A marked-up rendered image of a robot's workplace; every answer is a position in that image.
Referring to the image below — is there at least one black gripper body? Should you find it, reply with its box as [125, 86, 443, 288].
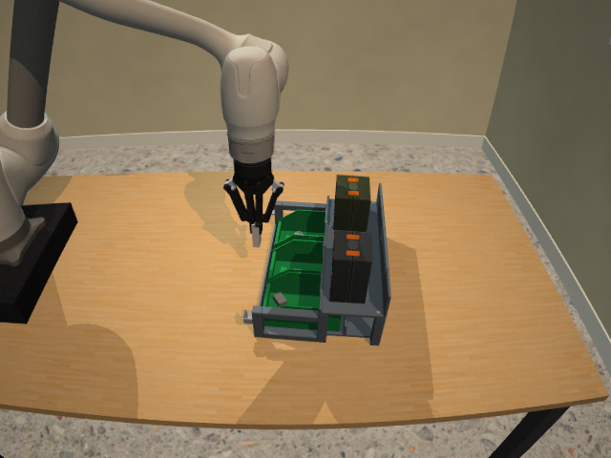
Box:
[233, 158, 274, 195]

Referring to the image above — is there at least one grey metal shelf rack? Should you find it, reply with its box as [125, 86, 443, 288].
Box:
[243, 183, 391, 345]

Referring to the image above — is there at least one black case with orange latches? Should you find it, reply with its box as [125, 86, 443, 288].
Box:
[329, 230, 372, 303]

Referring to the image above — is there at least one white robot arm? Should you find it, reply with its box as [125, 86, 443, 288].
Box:
[0, 0, 288, 266]

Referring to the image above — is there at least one green bin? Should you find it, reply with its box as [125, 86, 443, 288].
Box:
[267, 239, 324, 281]
[274, 210, 326, 249]
[263, 272, 342, 332]

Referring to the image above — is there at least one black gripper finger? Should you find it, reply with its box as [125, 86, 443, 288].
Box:
[223, 178, 256, 247]
[255, 179, 284, 248]

